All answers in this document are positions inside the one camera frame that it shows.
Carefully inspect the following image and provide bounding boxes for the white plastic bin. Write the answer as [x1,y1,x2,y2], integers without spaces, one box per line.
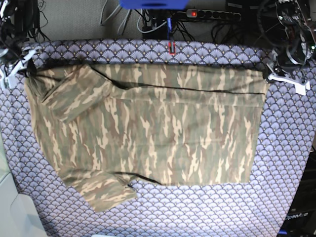
[0,142,47,237]

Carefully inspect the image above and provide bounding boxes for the red and black clamp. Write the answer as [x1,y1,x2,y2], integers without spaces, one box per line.
[168,41,176,56]

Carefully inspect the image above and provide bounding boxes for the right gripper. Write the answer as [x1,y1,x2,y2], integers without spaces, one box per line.
[0,49,37,89]

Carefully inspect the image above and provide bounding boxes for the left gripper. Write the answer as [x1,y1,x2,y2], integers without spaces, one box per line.
[265,63,311,95]

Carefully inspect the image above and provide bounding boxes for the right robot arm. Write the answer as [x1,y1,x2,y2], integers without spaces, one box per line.
[0,0,40,90]

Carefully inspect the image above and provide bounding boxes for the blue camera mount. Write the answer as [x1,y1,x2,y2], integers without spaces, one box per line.
[119,0,188,9]

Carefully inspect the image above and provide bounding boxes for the black OpenArm box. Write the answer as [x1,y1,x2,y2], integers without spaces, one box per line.
[277,155,316,237]

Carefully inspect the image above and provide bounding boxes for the black power adapter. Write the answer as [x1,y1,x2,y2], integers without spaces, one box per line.
[14,0,40,35]

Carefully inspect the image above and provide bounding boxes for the black power strip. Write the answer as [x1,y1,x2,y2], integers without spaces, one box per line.
[186,9,241,21]

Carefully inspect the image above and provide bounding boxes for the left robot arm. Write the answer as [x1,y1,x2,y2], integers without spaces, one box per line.
[256,0,316,95]

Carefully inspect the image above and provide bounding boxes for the camouflage T-shirt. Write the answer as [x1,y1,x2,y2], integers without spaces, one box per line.
[24,64,269,212]

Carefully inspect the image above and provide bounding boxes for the fan-patterned purple tablecloth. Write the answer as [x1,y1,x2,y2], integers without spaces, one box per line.
[0,39,316,237]

